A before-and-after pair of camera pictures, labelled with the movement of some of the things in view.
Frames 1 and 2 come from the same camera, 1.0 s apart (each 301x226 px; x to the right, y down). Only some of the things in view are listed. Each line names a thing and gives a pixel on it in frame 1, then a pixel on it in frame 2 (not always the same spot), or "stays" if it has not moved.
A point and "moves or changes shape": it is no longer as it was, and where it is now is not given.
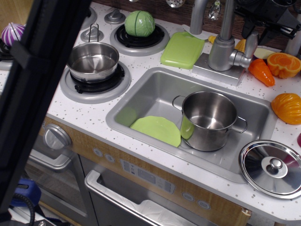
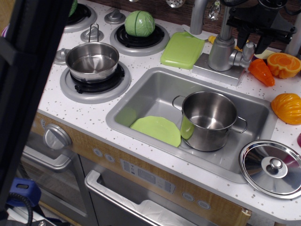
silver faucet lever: (252, 43) moves or changes shape
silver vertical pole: (293, 46) stays
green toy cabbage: (139, 23) stays
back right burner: (126, 44) stays
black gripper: (265, 18) → (264, 20)
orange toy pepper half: (283, 65) stays
